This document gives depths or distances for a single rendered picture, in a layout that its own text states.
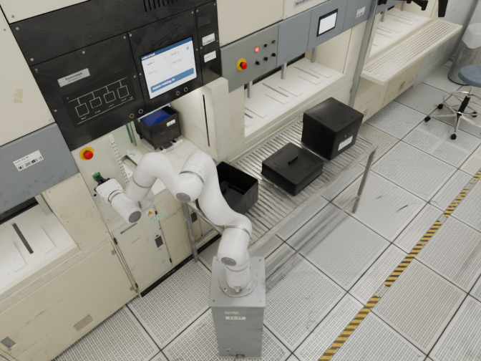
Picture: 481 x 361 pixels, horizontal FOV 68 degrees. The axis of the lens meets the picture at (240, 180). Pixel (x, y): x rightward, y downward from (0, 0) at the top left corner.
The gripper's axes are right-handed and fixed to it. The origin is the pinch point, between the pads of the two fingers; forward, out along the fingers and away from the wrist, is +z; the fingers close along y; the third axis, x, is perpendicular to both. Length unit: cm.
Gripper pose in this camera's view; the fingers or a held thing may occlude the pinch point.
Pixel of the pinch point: (99, 179)
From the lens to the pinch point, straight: 185.1
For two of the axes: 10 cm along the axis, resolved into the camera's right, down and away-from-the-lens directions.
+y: 7.3, -5.1, 4.7
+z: -6.9, -5.1, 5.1
